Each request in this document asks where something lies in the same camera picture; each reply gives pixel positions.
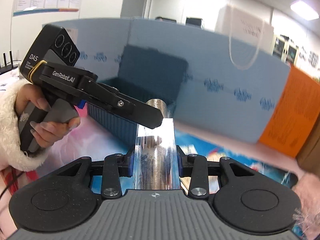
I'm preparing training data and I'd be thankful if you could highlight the shiny silver metal cylinder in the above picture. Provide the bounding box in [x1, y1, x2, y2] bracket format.
[132, 99, 180, 190]

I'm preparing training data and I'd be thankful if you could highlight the person's left hand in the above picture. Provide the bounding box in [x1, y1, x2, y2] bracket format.
[15, 83, 80, 148]

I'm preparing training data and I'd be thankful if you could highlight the anime printed desk mat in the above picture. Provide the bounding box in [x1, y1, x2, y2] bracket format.
[37, 114, 301, 240]

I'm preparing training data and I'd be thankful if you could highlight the dark blue container storage box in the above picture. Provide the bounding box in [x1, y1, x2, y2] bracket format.
[87, 45, 188, 147]

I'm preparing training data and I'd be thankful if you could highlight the light blue Cabou box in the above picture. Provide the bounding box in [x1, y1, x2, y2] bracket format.
[56, 18, 290, 143]

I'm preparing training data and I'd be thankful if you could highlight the brown cardboard box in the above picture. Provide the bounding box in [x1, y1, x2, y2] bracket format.
[296, 118, 320, 176]

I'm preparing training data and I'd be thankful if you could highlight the white fluffy right sleeve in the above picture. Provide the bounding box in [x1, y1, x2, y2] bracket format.
[293, 173, 319, 239]

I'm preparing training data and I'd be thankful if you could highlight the orange printed box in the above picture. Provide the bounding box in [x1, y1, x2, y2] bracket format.
[259, 67, 319, 158]

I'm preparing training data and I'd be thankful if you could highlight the white paper gift bag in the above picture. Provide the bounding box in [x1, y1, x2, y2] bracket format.
[215, 5, 274, 70]

